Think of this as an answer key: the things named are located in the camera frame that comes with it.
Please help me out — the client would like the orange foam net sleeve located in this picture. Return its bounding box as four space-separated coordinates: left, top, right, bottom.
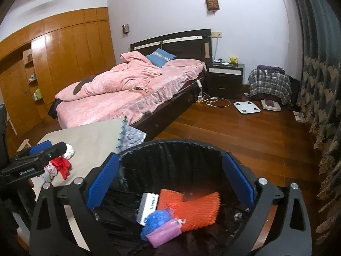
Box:
166 192 220 232

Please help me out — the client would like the white blue medicine box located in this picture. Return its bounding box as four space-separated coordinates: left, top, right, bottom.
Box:
136 192 159 226

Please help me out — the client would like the pink grey sock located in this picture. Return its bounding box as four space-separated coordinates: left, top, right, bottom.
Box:
39 162 58 185

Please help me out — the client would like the black trash bin with bag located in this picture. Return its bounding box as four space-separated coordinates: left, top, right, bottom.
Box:
94 139 261 255

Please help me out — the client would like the small white stool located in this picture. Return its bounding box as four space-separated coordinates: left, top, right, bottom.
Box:
17 139 31 152

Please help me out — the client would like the red glove left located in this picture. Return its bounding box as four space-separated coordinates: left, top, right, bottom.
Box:
51 156 72 180

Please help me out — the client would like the white sock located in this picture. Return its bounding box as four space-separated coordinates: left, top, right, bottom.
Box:
63 143 75 160

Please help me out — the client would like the black clothing on bed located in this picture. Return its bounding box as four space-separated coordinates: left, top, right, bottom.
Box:
48 98 62 120

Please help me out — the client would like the white bathroom scale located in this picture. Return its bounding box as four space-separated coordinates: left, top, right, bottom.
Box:
233 101 261 114

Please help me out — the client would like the book on floor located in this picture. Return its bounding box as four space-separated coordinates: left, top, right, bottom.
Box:
261 99 282 112

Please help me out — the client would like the wooden wardrobe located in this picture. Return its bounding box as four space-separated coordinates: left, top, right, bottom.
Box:
1 7 116 135

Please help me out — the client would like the chair with plaid cloth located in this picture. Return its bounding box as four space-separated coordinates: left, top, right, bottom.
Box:
248 65 301 105

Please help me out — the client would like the dark bedside table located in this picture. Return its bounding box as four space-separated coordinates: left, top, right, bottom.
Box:
207 64 244 101

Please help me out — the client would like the pink bed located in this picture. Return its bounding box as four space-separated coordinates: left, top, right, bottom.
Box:
57 59 206 140

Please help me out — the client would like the yellow plush toy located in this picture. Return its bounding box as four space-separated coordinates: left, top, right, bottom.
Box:
229 57 239 65

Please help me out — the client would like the pink duvet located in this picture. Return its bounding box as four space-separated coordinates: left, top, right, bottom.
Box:
55 51 162 102

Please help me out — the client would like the blue pillow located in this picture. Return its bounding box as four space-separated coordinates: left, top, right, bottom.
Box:
146 48 176 68

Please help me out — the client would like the dark wooden headboard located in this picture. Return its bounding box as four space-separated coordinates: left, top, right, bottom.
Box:
130 29 213 67

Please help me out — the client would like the patterned dark curtain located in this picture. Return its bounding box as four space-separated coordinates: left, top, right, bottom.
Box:
296 0 340 244

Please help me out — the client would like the pink drawstring pouch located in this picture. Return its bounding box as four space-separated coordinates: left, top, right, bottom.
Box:
146 218 186 248

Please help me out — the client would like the white charging cable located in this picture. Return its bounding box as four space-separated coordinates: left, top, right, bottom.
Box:
195 78 233 109

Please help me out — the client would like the left brown wall lamp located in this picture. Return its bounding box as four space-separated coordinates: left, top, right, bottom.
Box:
122 24 129 34

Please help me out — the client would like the brown wall lamp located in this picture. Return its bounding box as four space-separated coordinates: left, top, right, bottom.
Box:
122 24 129 34
205 0 220 12

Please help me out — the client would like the right brown wall lamp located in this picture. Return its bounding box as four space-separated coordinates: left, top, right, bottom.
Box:
205 0 220 12

